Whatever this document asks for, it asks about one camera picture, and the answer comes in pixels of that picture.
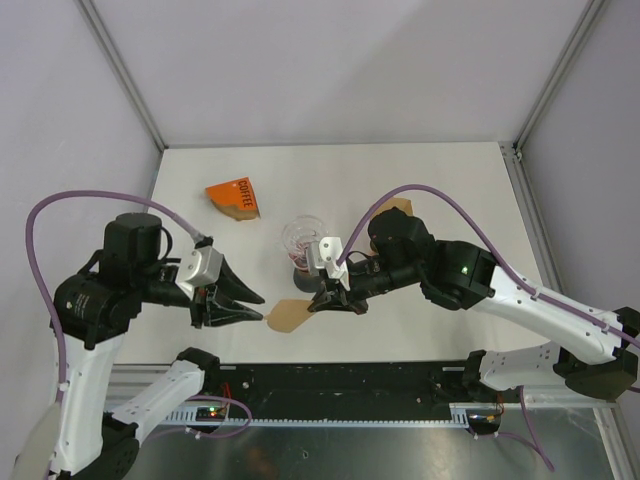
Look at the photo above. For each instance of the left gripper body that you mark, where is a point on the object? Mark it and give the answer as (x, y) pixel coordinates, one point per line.
(203, 299)

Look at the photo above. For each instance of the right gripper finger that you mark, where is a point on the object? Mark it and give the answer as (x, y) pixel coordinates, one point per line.
(323, 295)
(342, 304)

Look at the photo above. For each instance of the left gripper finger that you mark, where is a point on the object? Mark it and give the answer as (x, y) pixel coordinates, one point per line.
(231, 289)
(220, 315)

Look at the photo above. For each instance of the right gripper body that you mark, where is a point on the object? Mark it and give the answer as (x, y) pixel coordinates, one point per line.
(372, 276)

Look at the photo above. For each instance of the clear glass dripper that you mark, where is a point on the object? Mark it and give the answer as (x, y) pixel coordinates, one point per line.
(298, 234)

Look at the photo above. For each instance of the brown paper coffee filter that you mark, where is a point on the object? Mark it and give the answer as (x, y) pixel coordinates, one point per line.
(387, 219)

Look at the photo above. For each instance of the orange coffee filter box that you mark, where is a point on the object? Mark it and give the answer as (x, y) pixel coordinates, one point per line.
(235, 199)

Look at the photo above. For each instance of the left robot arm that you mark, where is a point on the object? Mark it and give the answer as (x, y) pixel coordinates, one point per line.
(92, 312)

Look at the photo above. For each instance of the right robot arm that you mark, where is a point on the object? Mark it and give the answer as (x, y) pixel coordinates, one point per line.
(586, 349)

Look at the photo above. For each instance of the black red carafe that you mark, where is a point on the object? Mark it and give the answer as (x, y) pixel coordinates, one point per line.
(302, 278)

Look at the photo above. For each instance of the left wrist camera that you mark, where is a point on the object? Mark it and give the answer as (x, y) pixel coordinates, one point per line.
(200, 268)

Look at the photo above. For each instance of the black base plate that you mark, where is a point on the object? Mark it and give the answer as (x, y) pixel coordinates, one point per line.
(352, 390)

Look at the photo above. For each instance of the grey cable duct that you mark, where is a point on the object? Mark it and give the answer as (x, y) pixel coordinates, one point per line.
(199, 417)

